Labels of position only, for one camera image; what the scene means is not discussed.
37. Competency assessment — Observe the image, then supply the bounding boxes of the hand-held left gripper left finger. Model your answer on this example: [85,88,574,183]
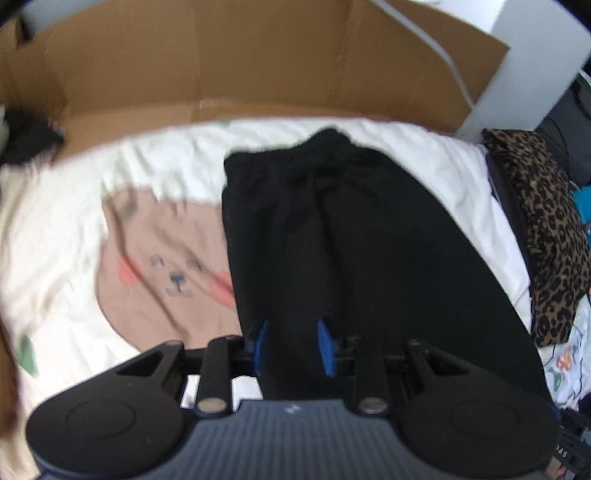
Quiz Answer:
[113,319,271,414]

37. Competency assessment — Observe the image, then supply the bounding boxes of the brown garment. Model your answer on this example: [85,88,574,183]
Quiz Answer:
[0,318,21,444]

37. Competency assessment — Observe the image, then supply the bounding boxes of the black drawstring pants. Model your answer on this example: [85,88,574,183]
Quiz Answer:
[222,128,552,402]

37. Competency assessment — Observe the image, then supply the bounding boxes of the leopard print cloth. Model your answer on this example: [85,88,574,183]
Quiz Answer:
[482,128,591,349]

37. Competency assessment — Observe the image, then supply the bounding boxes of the flattened cardboard box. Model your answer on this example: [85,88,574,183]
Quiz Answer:
[0,0,511,162]

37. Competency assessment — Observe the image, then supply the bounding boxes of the white letter print garment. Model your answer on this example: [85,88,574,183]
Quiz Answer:
[540,295,591,411]

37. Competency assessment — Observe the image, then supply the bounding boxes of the white cable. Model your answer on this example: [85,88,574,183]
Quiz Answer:
[369,0,476,109]

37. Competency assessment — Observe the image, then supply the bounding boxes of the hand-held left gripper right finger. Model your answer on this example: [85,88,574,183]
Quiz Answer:
[317,319,478,414]

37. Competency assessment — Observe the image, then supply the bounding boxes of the bear print bed sheet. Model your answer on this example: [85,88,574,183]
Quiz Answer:
[0,117,539,472]

